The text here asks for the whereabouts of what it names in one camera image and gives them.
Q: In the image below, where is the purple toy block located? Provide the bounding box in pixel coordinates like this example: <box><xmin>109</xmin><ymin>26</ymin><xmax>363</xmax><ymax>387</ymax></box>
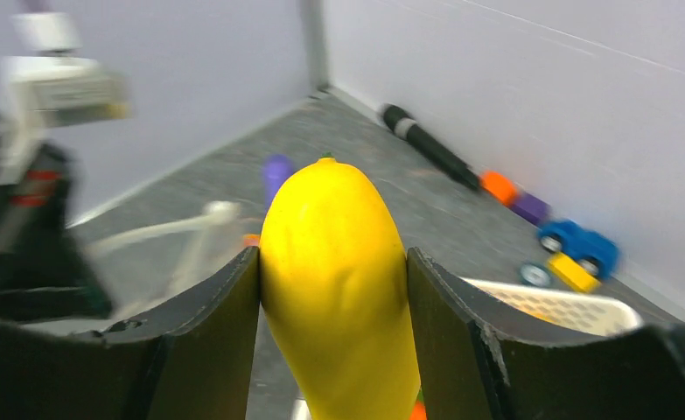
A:
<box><xmin>509</xmin><ymin>192</ymin><xmax>551</xmax><ymax>226</ymax></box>

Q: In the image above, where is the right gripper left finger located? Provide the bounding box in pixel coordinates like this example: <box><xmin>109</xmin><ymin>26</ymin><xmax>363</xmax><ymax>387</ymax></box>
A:
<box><xmin>0</xmin><ymin>247</ymin><xmax>259</xmax><ymax>419</ymax></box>

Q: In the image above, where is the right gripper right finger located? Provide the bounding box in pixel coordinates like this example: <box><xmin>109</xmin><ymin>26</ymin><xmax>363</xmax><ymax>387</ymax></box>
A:
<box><xmin>407</xmin><ymin>248</ymin><xmax>685</xmax><ymax>419</ymax></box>

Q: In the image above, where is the orange toy block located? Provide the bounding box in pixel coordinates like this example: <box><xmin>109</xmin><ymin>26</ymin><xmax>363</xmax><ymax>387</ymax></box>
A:
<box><xmin>480</xmin><ymin>171</ymin><xmax>520</xmax><ymax>207</ymax></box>

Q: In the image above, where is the blue toy car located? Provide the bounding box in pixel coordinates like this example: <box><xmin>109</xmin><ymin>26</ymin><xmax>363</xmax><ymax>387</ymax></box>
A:
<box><xmin>536</xmin><ymin>220</ymin><xmax>619</xmax><ymax>280</ymax></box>

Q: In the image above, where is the white perforated plastic basket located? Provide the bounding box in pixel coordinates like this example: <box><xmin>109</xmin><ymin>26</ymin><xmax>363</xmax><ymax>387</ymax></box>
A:
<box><xmin>463</xmin><ymin>277</ymin><xmax>644</xmax><ymax>337</ymax></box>

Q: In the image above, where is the yellow toy mango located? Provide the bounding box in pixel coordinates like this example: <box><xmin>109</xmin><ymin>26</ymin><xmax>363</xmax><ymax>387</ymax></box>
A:
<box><xmin>259</xmin><ymin>154</ymin><xmax>420</xmax><ymax>419</ymax></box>

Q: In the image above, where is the orange toy pumpkin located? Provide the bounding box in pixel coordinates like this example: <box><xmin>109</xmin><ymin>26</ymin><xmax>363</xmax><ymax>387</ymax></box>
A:
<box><xmin>409</xmin><ymin>389</ymin><xmax>427</xmax><ymax>420</ymax></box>

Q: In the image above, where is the black microphone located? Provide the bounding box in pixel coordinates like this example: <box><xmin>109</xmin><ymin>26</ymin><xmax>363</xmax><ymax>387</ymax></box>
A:
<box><xmin>380</xmin><ymin>104</ymin><xmax>481</xmax><ymax>193</ymax></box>

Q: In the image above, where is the clear dotted zip bag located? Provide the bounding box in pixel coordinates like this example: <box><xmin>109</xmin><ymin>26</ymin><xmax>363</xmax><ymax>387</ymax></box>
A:
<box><xmin>75</xmin><ymin>199</ymin><xmax>264</xmax><ymax>330</ymax></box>

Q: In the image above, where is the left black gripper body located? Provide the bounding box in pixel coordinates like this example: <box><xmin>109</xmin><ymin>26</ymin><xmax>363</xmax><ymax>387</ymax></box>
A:
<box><xmin>0</xmin><ymin>118</ymin><xmax>114</xmax><ymax>322</ymax></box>

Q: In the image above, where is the yellow toy brick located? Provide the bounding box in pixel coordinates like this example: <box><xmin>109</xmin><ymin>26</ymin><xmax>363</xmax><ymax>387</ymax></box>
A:
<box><xmin>547</xmin><ymin>253</ymin><xmax>601</xmax><ymax>293</ymax></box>

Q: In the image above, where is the loose toy wheel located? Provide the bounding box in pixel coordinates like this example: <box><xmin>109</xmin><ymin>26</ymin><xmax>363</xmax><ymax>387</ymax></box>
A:
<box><xmin>519</xmin><ymin>262</ymin><xmax>554</xmax><ymax>289</ymax></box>

